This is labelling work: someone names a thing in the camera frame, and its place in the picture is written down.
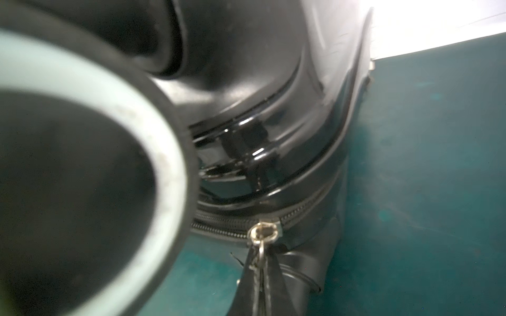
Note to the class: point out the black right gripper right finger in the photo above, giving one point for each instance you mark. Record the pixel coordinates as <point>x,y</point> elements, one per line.
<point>285,293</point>

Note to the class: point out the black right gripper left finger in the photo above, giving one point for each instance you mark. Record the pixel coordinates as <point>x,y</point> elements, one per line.
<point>248,299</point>

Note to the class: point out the silver zipper slider pull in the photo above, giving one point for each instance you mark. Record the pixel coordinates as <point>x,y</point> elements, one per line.
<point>261,236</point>

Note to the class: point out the black and white hardshell suitcase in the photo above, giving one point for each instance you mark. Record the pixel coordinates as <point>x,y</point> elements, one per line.
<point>129,128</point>

